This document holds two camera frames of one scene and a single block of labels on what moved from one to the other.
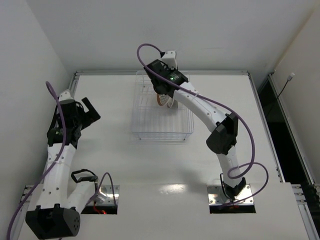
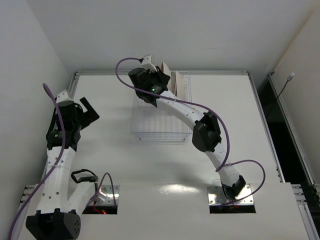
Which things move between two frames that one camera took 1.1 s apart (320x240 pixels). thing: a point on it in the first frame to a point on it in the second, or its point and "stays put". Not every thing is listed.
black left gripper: x=88 y=116 stays put
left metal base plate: x=112 y=191 stays put
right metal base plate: x=216 y=196 stays put
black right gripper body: x=162 y=89 to x=162 y=78
